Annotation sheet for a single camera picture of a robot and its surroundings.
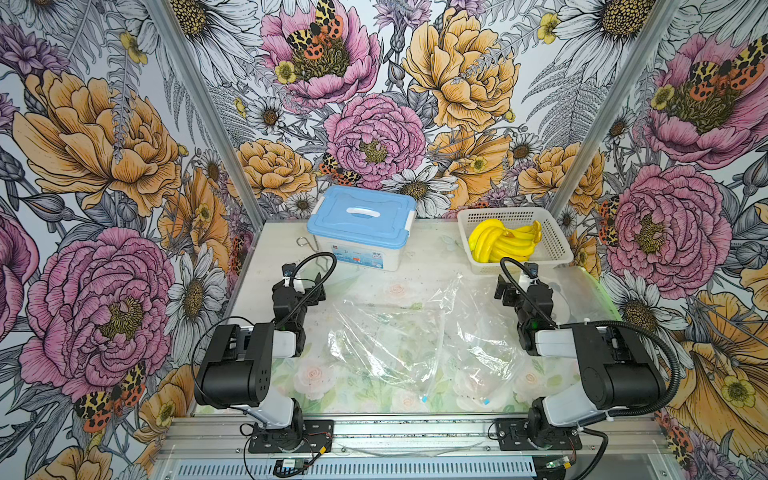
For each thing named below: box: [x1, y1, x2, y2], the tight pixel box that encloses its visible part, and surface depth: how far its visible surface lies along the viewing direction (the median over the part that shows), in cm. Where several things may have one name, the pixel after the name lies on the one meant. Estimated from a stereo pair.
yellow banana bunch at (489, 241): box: [468, 219, 511, 263], surface depth 107 cm
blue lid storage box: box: [307, 185, 417, 272], surface depth 101 cm
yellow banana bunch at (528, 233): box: [513, 220, 543, 243], surface depth 110 cm
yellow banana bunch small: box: [491, 220, 542, 262], surface depth 107 cm
